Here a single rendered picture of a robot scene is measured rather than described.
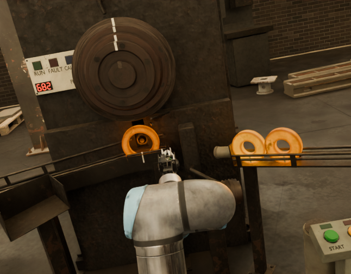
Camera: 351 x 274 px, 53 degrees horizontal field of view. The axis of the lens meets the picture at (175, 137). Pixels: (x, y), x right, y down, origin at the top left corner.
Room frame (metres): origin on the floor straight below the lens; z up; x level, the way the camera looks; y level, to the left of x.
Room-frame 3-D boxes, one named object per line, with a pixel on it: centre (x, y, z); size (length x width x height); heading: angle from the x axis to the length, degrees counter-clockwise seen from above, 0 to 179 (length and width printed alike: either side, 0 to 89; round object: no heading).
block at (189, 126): (1.64, -0.06, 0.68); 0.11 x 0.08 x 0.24; 179
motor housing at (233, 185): (1.49, -0.15, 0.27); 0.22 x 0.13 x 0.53; 89
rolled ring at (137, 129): (1.63, 0.18, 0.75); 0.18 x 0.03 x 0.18; 88
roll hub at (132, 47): (1.53, 0.18, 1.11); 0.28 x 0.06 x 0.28; 89
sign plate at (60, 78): (1.75, 0.51, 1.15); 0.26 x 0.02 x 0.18; 89
